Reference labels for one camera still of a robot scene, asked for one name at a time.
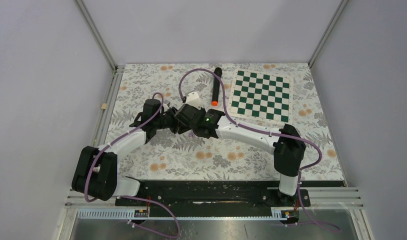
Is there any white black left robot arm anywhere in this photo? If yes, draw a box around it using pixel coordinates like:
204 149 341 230
71 99 180 206

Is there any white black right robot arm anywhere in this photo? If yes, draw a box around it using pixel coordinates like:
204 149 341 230
174 104 306 206

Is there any floral tablecloth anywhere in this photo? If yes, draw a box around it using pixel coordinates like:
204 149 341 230
106 63 345 181

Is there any black microphone orange end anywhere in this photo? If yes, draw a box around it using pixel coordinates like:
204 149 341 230
211 67 223 107

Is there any green white chessboard mat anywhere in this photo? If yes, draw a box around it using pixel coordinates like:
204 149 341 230
227 69 294 125

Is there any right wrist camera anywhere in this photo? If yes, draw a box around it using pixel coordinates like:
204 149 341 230
185 91 204 110

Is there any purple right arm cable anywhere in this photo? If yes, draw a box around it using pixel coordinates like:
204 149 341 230
177 68 342 233

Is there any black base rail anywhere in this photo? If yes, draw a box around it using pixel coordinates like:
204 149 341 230
105 179 329 218

